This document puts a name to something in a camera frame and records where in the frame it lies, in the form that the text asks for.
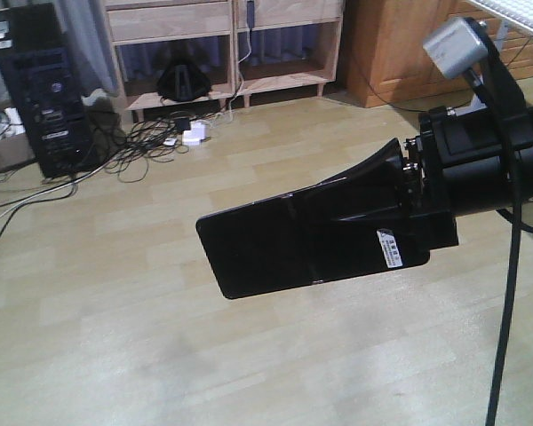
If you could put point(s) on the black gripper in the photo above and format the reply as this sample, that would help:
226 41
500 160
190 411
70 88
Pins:
468 164

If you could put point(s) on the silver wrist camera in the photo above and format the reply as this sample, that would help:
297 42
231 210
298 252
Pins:
454 47

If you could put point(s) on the black computer tower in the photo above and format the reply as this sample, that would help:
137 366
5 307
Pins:
38 73

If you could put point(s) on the wooden cabinet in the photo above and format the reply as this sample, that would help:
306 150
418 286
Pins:
381 58

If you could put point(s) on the white power strip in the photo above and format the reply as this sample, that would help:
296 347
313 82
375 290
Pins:
197 133

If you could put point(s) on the wooden shelf unit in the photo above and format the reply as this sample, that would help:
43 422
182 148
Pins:
244 47

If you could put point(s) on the black bag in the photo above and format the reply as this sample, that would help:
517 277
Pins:
183 81

